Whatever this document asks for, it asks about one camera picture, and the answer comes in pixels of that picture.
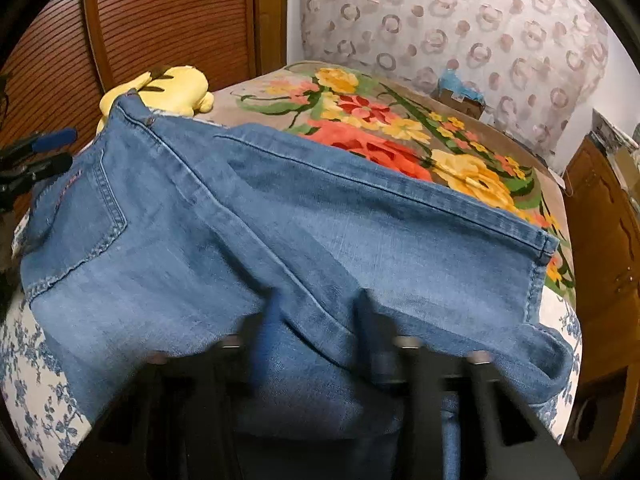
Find white printed box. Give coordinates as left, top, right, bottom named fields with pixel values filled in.
left=592, top=108, right=639, bottom=150

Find floral fleece blanket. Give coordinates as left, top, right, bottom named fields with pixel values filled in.
left=210, top=61, right=576, bottom=306

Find blue plastic bag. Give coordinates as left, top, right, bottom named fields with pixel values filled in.
left=436, top=67, right=483, bottom=103

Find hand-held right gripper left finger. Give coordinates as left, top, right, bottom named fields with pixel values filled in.
left=60, top=300, right=283, bottom=480

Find ring patterned wall cloth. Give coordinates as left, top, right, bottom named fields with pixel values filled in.
left=287, top=0, right=611, bottom=171

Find small cardboard box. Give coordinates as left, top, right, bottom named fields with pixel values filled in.
left=440, top=87, right=487, bottom=121

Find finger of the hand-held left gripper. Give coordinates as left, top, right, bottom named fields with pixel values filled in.
left=0, top=153, right=74, bottom=196
left=0, top=128, right=79, bottom=160

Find brown louvered wardrobe door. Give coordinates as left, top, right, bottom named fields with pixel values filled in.
left=82, top=0, right=261, bottom=96
left=0, top=0, right=103, bottom=221

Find yellow plush toy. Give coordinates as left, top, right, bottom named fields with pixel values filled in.
left=97, top=64, right=215, bottom=133

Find white blue floral quilt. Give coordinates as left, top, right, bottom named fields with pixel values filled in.
left=0, top=220, right=583, bottom=476

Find wooden dresser with clutter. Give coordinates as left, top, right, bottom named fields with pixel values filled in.
left=561, top=137, right=640, bottom=456

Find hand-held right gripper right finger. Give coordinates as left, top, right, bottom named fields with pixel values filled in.
left=357, top=292, right=576, bottom=480

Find blue denim pants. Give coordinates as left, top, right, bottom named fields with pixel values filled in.
left=20, top=91, right=581, bottom=480

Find open cardboard box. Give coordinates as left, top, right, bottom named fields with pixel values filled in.
left=612, top=147, right=640, bottom=188

